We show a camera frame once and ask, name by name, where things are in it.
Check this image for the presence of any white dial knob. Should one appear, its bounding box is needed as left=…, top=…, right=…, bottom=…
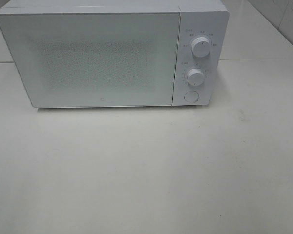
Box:
left=187, top=68, right=205, bottom=86
left=190, top=35, right=211, bottom=58

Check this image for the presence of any white microwave oven body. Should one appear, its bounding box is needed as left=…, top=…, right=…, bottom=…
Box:
left=0, top=0, right=230, bottom=106

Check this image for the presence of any round white door button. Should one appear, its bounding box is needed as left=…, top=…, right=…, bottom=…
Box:
left=184, top=91, right=199, bottom=103

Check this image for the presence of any white microwave door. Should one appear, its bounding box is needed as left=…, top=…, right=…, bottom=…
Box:
left=0, top=13, right=180, bottom=108

